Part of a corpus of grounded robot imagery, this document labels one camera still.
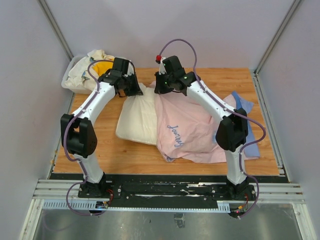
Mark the orange cloth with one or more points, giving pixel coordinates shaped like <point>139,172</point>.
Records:
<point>101,67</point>

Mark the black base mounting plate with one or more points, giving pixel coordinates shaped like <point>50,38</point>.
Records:
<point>166,191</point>

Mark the grey slotted cable duct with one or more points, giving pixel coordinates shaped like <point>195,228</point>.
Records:
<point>92,205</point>

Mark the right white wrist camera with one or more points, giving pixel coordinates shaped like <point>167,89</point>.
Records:
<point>162,65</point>

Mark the clear plastic bin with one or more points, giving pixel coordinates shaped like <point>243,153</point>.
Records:
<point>68,80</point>

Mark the cream bear print pillow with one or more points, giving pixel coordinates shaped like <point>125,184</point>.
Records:
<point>137,121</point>

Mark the blue pink snowflake pillowcase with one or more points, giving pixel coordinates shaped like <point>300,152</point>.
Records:
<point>186,130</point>

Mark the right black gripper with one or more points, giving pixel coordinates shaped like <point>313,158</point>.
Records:
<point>158,89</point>

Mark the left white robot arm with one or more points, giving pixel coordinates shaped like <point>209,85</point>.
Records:
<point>78,136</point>

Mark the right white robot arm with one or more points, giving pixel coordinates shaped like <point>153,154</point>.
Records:
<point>232,128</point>

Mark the cream patterned crumpled cloth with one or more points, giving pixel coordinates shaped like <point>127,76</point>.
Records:
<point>77,72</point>

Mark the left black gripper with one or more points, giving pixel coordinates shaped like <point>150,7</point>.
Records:
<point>136,90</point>

